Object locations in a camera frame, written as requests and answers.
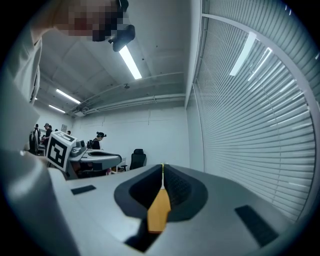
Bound person's head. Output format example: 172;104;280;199
31;0;131;43

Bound black head-worn camera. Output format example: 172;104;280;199
107;0;136;53

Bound white window blinds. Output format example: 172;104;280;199
185;0;320;223

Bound long ceiling tube light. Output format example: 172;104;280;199
118;45;143;81
48;104;66;114
55;88;82;105

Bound person's white shirt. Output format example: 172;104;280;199
0;22;43;153

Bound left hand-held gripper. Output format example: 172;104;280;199
45;130;123;180

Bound grey ceiling pipes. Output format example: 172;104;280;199
67;71;187;116

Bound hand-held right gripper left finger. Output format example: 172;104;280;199
47;163;164;256

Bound black office chair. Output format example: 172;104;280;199
121;148;147;172

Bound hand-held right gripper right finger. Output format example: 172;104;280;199
149;163;294;256

